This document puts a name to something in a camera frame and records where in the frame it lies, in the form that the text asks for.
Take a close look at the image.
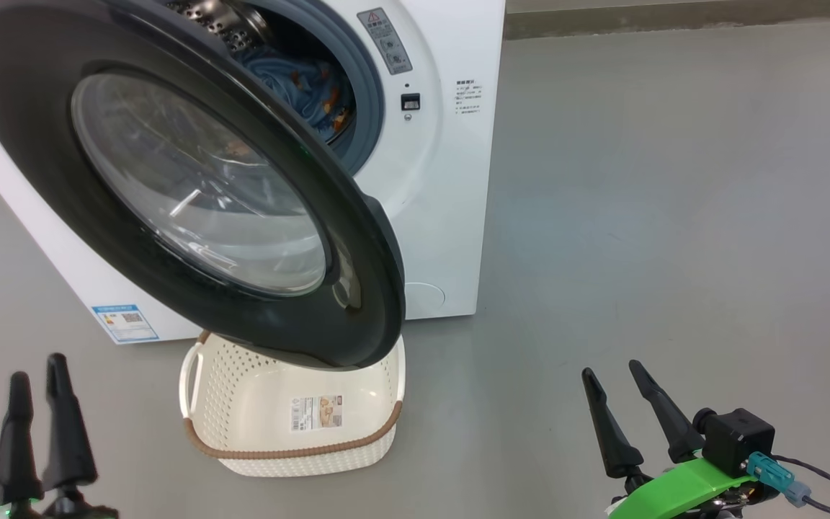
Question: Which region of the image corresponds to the thin black right cable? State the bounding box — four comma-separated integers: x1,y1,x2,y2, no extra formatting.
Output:
772,454,830,518

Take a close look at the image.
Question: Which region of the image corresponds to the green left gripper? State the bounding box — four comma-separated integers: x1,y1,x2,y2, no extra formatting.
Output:
0,353,119,519

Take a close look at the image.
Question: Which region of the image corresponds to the steel washer drum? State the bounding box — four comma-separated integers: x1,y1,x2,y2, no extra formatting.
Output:
163,0,272,55

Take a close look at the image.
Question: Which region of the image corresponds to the round white filter cover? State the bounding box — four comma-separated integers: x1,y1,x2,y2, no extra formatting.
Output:
404,283,447,319

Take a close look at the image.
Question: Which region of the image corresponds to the blue patterned garment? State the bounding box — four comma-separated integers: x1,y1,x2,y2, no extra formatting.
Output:
238,47,357,145

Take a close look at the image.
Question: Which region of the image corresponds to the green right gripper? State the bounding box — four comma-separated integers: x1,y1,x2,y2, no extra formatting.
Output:
581,360,758,519

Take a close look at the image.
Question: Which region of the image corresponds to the grey rubber door gasket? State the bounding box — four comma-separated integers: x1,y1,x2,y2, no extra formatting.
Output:
238,0,385,177

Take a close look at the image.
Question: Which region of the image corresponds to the basket product label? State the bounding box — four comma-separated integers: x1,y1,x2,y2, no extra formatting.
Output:
290,394,344,433

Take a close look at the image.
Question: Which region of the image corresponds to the black round washer door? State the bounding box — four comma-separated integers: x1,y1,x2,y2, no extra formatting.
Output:
0,0,407,371

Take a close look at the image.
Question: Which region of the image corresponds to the teal right cable connector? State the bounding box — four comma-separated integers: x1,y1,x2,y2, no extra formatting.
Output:
746,453,812,505

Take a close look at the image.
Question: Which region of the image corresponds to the cream perforated laundry basket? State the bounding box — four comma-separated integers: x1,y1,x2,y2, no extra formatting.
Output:
179,330,407,478

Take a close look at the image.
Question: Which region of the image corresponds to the grey warning sticker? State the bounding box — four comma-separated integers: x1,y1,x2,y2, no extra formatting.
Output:
357,7,414,76

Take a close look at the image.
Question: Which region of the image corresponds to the small text sticker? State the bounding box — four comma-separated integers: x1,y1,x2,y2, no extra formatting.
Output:
456,79,486,117

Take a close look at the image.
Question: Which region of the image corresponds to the white front-load washing machine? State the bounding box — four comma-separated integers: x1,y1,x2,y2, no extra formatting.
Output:
0,0,507,345

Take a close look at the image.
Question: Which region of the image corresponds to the blue energy label sticker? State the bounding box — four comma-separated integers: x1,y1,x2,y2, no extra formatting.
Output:
92,303,160,344

